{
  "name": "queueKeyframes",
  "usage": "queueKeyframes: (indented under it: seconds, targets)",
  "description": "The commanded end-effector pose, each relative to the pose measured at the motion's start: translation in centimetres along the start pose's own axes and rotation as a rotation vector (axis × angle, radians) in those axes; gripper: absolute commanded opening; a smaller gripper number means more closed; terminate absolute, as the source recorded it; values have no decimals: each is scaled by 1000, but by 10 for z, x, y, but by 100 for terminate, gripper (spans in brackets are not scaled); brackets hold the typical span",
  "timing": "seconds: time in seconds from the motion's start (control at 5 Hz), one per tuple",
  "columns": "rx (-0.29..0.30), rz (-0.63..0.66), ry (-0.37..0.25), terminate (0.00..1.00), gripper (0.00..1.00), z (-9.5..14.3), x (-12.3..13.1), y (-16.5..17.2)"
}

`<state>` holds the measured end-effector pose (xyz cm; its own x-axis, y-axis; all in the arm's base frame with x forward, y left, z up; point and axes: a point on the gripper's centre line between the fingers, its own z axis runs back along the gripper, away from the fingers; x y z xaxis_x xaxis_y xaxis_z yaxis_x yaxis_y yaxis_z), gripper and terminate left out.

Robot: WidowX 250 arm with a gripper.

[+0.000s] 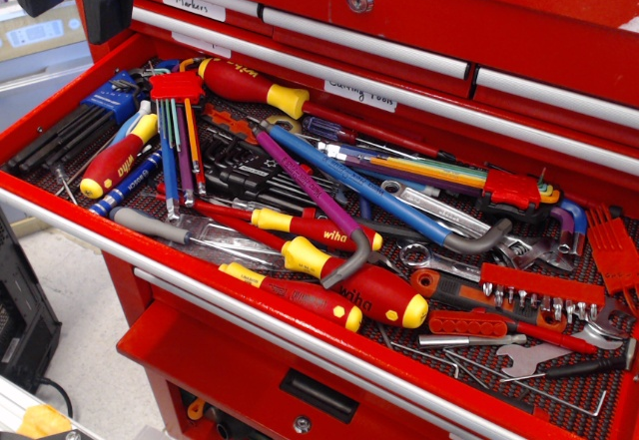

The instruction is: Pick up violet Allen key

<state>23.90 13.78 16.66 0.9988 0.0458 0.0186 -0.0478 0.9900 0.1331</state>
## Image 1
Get large red yellow Wiha screwdriver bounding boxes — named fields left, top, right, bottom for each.
left=213, top=215, right=428, bottom=328

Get white Markers label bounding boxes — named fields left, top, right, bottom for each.
left=163, top=0, right=227, bottom=22

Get grey handled screwdriver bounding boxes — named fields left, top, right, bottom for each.
left=110, top=208, right=283, bottom=269

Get red tool chest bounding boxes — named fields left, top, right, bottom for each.
left=64, top=0, right=639, bottom=440

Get flat silver open wrench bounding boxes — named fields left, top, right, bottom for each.
left=496, top=343, right=571, bottom=377

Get violet Allen key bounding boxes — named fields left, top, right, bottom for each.
left=252, top=123, right=371, bottom=289

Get long red yellow screwdriver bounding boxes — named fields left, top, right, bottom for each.
left=198, top=58, right=456, bottom=162

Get open red drawer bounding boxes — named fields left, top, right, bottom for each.
left=1, top=29, right=638, bottom=439

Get red holder rainbow Allen keys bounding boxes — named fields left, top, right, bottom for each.
left=318, top=142, right=563, bottom=215

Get short red yellow Wiha screwdriver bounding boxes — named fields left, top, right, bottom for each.
left=80, top=114, right=158, bottom=200

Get white Cutting Tools label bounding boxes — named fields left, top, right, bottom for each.
left=323, top=80, right=397, bottom=113

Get black Torx key set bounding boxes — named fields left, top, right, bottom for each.
left=202, top=128, right=317, bottom=215

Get black device on floor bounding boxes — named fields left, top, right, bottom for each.
left=1, top=217, right=62, bottom=393

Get blue holder black Allen keys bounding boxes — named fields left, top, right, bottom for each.
left=2, top=71, right=148, bottom=174

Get silver adjustable wrench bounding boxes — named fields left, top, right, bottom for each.
left=381, top=181, right=574, bottom=272

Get red holder coloured Allen keys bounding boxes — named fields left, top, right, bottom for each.
left=150, top=69, right=206, bottom=220

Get thin silver Allen key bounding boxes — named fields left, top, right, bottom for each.
left=443, top=348, right=608, bottom=417

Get slim red yellow screwdriver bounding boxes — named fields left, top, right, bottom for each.
left=219, top=262, right=363, bottom=332

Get silver combination wrench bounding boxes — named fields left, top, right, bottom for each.
left=399, top=243, right=480, bottom=283

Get red bit holder strip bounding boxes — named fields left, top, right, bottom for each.
left=480, top=263, right=606, bottom=323

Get blue Bosch precision screwdriver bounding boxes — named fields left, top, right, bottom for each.
left=88, top=150, right=162, bottom=218

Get red comb shaped holder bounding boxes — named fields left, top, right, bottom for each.
left=586, top=206, right=638, bottom=317

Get blue clear handled screwdriver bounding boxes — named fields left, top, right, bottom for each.
left=303, top=116, right=416, bottom=160

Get black precision screwdriver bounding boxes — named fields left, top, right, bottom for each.
left=501, top=357, right=627, bottom=383

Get orange black ratchet handle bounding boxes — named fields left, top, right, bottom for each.
left=410, top=268, right=567, bottom=332

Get slim red shaft screwdriver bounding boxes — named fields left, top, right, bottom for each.
left=506, top=321, right=598, bottom=354

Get small red bit holder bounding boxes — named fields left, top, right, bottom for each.
left=427, top=310, right=508, bottom=338

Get large blue Allen key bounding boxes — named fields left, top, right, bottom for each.
left=258, top=122, right=512, bottom=254

